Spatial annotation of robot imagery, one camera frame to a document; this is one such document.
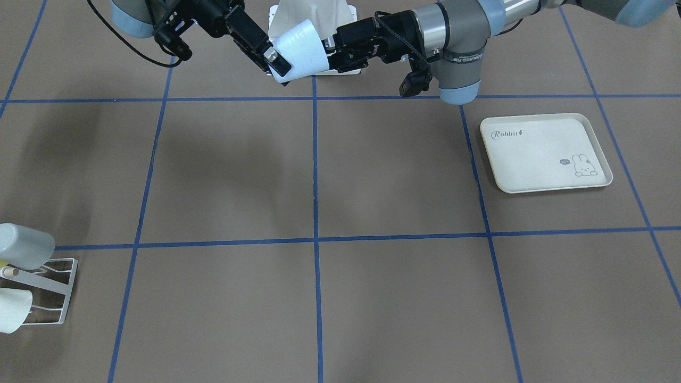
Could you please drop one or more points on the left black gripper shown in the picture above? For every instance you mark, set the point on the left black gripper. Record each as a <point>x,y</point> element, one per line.
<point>400,31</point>

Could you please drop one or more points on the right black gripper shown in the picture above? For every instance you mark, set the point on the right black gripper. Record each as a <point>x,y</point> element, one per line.
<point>209,11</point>

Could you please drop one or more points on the blue cup front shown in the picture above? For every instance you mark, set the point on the blue cup front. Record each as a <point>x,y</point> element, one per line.
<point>302,48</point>

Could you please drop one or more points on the white plastic cup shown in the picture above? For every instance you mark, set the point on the white plastic cup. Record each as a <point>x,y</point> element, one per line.
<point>25,248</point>

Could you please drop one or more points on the pale green cup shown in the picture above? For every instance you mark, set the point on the pale green cup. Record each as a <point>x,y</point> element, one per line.
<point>15,307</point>

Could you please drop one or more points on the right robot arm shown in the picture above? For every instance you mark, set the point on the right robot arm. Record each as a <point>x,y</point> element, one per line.
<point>135,18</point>

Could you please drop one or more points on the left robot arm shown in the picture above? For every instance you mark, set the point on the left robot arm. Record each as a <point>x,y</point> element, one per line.
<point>444,41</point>

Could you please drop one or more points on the cream cartoon tray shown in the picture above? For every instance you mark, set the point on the cream cartoon tray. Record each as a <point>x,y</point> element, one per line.
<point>544,152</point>

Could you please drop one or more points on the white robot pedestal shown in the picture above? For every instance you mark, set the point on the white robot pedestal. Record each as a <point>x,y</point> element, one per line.
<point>326,16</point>

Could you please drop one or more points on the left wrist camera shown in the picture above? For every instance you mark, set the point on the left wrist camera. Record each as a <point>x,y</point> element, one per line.
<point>415,82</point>

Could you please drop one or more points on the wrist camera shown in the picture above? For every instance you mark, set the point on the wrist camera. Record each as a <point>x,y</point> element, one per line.
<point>168,29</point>
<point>415,82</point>

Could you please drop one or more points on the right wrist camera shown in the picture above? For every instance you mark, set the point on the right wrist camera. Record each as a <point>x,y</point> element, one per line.
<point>168,29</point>

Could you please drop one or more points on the white wire cup rack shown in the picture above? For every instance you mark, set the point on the white wire cup rack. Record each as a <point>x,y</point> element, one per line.
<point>52,286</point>

